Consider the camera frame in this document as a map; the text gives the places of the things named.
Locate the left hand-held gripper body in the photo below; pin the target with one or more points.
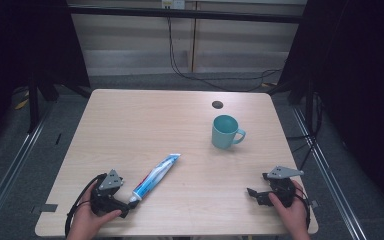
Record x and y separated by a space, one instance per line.
105 196

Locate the teal cup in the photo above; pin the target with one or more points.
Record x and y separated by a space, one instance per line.
223 135

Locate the dark curtain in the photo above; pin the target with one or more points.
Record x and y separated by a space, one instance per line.
20 50
356 83

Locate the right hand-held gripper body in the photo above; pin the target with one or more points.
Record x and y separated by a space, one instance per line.
282 188

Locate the white wall socket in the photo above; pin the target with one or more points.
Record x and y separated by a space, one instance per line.
173 3

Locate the yellow floor scrap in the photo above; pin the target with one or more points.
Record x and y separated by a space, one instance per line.
21 104

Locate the black horizontal bar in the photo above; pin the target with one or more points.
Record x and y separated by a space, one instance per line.
180 13

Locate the person's right hand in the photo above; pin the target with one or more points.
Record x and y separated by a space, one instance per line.
295 218

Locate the black metal stand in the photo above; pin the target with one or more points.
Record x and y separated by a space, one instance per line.
309 110
32 103

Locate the metal floor rail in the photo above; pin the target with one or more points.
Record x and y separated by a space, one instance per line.
330 173
10 166

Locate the black tape strip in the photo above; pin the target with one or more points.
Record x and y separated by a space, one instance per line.
48 208

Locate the person's left hand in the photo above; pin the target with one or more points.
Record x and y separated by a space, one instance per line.
85 223

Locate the blue and white toothpaste tube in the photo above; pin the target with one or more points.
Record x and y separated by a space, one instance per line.
154 177

